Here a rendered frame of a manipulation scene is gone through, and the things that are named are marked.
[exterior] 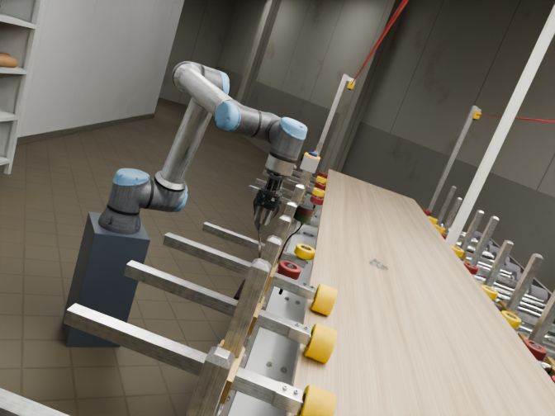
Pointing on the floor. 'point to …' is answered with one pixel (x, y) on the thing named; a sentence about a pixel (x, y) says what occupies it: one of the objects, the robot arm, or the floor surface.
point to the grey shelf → (12, 19)
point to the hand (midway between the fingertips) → (259, 226)
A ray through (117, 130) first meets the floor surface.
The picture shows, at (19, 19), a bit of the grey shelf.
